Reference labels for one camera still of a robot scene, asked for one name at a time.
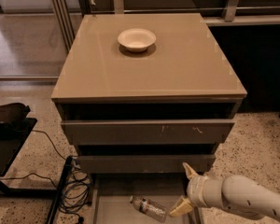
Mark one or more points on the top grey drawer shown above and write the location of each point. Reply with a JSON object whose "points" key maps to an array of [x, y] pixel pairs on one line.
{"points": [[147, 132]]}

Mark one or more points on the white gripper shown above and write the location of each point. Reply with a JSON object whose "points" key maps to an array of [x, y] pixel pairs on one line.
{"points": [[195, 189]]}

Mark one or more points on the black side table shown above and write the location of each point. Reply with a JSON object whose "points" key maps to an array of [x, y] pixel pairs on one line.
{"points": [[12, 138]]}

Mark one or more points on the clear plastic water bottle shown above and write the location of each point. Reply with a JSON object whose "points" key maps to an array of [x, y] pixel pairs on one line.
{"points": [[149, 208]]}

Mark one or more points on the white paper bowl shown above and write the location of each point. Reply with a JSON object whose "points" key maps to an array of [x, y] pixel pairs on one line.
{"points": [[136, 39]]}

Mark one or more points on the grey drawer cabinet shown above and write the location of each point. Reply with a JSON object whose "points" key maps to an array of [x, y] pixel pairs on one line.
{"points": [[183, 75]]}

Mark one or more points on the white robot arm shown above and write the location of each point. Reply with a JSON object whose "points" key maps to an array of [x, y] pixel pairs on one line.
{"points": [[234, 194]]}

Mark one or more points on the bottom open grey drawer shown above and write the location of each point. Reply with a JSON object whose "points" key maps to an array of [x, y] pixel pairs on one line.
{"points": [[112, 193]]}

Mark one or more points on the black object on table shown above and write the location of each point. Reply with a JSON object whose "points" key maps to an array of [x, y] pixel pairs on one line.
{"points": [[12, 115]]}

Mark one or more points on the middle grey drawer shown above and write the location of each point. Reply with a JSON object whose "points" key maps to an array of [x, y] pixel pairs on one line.
{"points": [[144, 164]]}

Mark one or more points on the metal railing frame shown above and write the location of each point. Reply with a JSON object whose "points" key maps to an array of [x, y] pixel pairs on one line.
{"points": [[215, 12]]}

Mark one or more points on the sliding glass door frame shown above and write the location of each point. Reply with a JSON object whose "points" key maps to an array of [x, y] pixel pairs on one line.
{"points": [[63, 18]]}

